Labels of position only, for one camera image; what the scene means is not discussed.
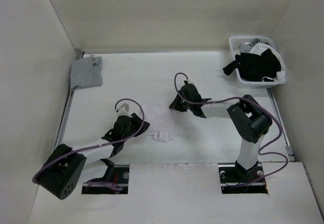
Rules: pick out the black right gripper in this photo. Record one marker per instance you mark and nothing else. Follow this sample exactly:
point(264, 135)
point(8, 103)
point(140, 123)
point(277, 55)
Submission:
point(175, 104)

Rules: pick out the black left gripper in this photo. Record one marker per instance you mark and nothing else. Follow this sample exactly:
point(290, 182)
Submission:
point(136, 121)

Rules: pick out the white tank top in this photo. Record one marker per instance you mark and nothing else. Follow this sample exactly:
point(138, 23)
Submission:
point(165, 124)

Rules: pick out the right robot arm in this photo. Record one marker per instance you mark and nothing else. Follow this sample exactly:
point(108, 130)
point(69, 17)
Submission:
point(251, 123)

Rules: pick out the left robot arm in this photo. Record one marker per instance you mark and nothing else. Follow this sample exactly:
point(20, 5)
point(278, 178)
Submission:
point(61, 172)

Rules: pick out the folded grey tank top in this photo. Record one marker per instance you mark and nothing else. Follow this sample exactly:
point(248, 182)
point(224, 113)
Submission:
point(86, 73)

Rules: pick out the black garment in basket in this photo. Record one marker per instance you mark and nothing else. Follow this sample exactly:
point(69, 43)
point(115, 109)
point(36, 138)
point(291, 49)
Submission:
point(248, 66)

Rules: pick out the white plastic laundry basket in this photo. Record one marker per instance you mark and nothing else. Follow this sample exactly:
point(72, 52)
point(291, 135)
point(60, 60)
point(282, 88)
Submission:
point(234, 43)

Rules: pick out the grey garment in basket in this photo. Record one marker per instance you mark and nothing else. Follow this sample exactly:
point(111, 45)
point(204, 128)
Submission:
point(247, 46)

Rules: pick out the white garment in basket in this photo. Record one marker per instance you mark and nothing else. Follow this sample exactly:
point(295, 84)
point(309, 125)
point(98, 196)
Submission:
point(272, 66)

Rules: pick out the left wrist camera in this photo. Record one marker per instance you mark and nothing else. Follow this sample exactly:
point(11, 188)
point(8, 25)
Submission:
point(123, 110)

